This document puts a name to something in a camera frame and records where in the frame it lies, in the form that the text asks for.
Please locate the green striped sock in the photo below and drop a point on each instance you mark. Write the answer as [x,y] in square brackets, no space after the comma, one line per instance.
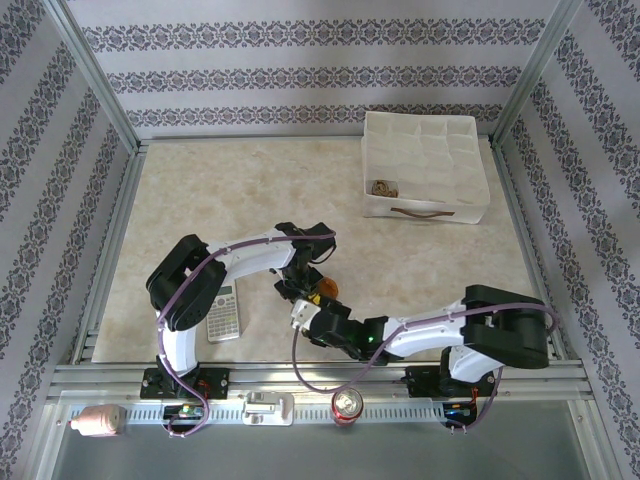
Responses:
[329,289]

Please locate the white scientific calculator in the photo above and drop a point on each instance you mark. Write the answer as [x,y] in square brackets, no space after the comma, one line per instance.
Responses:
[223,320]

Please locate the brown argyle sock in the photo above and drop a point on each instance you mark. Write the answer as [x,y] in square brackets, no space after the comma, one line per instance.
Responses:
[384,188]

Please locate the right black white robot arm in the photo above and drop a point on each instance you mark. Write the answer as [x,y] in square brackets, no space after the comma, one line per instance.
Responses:
[505,330]

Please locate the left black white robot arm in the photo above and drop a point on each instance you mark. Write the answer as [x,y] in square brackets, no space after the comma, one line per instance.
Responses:
[185,285]

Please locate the red soda can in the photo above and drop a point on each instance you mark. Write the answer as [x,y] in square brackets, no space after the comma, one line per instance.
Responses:
[347,406]

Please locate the small circuit board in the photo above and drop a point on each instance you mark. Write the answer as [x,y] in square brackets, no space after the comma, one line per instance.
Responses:
[457,411]
[182,412]

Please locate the white divided organizer box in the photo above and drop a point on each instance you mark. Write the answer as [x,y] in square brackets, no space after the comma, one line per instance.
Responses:
[425,160]

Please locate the pink plastic bottle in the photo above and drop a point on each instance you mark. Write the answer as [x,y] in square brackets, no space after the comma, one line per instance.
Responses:
[97,420]

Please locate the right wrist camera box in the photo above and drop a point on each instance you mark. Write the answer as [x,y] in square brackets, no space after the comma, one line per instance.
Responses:
[305,315]

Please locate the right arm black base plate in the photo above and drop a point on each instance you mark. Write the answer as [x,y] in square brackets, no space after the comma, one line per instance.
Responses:
[417,382]

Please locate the aluminium front frame rail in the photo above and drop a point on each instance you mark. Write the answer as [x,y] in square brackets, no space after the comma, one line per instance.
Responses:
[280,380]

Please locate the white plastic bracket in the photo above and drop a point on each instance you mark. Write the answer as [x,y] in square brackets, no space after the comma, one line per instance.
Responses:
[267,407]

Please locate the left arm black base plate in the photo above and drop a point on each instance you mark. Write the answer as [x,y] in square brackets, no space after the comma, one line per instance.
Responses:
[220,382]

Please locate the aluminium back rail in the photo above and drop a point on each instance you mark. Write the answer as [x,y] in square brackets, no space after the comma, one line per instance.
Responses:
[250,139]

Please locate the aluminium side rail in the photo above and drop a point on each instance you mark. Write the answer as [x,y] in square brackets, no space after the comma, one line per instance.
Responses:
[116,220]
[520,220]

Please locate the aluminium frame post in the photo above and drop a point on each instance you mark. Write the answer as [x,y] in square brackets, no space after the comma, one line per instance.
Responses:
[535,75]
[100,85]

